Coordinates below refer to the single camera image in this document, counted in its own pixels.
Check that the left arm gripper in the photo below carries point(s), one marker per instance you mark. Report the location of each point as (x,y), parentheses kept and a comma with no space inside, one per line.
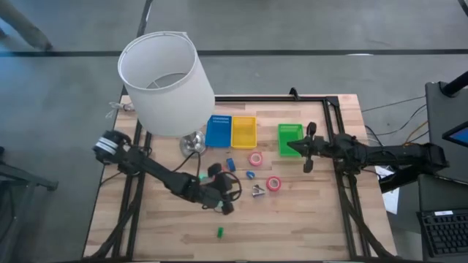
(215,190)

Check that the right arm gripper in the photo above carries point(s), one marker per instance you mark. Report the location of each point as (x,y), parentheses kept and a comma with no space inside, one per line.
(321,146)

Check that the green plastic basket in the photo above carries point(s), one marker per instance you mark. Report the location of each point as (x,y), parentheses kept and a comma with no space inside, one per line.
(289,132)

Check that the blue tape roll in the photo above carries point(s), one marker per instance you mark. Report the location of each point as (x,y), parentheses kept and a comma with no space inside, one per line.
(230,164)

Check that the small blue stapler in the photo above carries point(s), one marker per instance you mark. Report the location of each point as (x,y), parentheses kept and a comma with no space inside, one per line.
(248,174)

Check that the silver staple remover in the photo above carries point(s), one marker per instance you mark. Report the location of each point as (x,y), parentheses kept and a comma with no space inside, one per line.
(257,191)

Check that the pink tape roll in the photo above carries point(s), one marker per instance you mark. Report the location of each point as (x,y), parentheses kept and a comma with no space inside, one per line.
(250,159)

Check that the small green stapler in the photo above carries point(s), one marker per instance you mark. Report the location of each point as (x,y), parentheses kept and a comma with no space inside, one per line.
(220,232)

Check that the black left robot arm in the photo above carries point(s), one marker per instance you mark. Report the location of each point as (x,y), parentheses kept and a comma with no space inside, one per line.
(161,175)

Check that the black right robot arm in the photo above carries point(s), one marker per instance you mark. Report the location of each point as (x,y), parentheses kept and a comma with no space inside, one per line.
(395,153)

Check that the black clamp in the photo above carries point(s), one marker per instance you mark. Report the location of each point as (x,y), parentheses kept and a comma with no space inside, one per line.
(293,94)

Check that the blue plastic basket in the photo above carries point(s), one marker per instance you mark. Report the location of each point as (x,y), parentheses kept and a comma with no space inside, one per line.
(218,133)

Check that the yellow plastic basket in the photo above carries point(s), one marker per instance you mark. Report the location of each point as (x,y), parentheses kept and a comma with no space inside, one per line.
(244,133)

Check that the white paper sheet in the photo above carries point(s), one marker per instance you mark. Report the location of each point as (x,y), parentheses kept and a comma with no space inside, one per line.
(391,199)

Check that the black support beam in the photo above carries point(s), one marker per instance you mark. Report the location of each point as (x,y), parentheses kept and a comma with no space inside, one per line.
(402,182)

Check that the tablet with blue screen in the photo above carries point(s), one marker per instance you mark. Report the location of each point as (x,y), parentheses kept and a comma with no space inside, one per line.
(459,136)

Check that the black pole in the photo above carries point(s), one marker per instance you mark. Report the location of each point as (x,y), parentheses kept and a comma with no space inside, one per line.
(455,84)

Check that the black keyboard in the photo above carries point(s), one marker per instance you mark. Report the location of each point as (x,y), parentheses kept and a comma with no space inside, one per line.
(444,233)

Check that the black metal stand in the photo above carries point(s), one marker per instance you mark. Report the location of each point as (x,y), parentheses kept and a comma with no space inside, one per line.
(22,179)

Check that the person's leg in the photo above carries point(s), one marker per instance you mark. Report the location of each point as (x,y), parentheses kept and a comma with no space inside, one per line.
(25,25)

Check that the black aluminium table frame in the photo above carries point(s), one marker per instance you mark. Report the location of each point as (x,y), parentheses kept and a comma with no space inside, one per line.
(270,98)

